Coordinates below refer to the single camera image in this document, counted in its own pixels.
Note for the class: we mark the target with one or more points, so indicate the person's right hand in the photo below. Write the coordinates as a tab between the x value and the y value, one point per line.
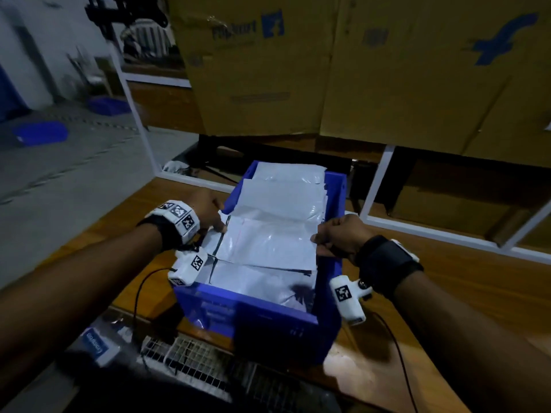
343	236

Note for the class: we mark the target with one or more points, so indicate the person's left hand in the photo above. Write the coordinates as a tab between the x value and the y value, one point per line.
207	209

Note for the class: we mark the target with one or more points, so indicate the packed white bags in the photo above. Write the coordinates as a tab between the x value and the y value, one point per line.
280	189

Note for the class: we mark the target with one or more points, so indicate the blue plastic crate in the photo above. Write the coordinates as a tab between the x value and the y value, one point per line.
250	327

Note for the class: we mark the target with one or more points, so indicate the person's right forearm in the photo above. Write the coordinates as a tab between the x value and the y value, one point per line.
473	348

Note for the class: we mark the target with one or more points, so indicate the person's left forearm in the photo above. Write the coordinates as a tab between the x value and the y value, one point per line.
69	305

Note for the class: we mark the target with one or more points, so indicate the left marker wristband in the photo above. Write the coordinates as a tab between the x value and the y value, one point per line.
172	223

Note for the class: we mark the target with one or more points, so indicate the marker wristband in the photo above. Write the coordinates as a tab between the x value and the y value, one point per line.
172	223
389	266

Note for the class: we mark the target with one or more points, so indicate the right marker wristband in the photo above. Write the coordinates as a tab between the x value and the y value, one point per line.
389	266

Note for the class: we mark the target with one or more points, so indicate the white metal shelf leg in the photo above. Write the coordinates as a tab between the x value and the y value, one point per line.
525	226
377	180

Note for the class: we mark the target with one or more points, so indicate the wooden table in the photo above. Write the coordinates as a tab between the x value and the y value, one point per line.
465	296

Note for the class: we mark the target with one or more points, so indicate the small blue crate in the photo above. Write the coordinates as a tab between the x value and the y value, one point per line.
108	105

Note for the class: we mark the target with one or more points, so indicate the flat blue tray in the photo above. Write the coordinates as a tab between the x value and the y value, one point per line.
39	133

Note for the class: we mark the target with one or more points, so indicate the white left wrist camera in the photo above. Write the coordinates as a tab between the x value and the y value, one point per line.
187	266

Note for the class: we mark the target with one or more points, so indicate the white metal rack frame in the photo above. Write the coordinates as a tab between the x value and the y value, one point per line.
138	107

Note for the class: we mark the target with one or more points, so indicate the black metal bracket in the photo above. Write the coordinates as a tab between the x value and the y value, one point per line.
125	8

